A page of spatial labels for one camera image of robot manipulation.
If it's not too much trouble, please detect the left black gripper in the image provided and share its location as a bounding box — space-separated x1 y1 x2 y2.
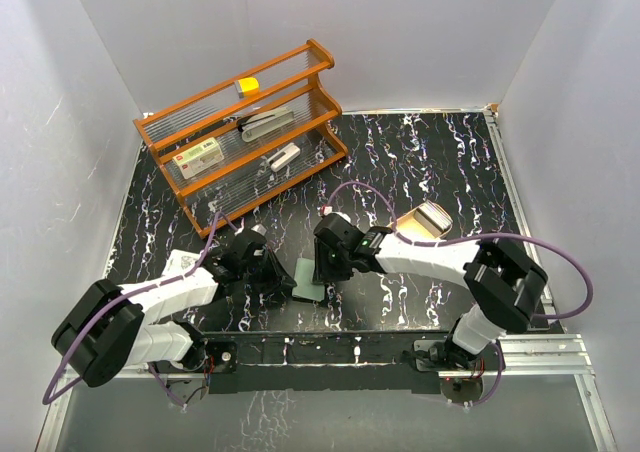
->
240 244 296 295

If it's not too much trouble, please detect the green card holder wallet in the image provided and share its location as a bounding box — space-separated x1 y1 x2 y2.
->
292 258 325 302

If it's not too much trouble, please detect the beige card tray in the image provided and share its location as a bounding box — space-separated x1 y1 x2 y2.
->
397 206 451 241

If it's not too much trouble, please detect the stack of cards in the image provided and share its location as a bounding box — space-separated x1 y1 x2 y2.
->
414 201 453 237

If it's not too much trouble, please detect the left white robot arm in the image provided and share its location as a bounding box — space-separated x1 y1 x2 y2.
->
51 228 296 387

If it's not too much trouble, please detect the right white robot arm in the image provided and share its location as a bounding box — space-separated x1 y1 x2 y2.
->
313 213 548 370

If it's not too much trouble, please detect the white paper card with code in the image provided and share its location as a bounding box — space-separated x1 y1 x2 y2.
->
161 249 200 277

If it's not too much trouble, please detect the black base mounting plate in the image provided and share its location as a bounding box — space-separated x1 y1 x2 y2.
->
205 330 504 394

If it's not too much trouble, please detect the small white stapler remover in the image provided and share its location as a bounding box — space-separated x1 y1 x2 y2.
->
267 142 301 173

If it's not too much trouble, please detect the orange wooden three-tier rack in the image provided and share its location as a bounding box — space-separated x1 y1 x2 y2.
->
134 39 348 237

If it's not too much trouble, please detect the white staples box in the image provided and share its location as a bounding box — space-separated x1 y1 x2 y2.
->
172 138 224 179

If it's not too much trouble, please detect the grey black stapler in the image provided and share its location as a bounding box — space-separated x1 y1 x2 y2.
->
236 107 295 143

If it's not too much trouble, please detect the yellow grey tape measure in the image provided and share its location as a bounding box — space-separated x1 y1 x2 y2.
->
234 77 261 98

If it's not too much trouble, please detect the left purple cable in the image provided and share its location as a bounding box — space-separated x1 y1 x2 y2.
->
42 211 246 406

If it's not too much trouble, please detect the purple cable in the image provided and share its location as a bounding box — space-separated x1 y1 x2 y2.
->
42 211 246 406
324 180 595 321

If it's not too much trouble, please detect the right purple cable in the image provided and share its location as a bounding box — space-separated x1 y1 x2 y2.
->
324 180 595 321

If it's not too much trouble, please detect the aluminium frame rail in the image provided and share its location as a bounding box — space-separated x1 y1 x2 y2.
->
484 104 617 451

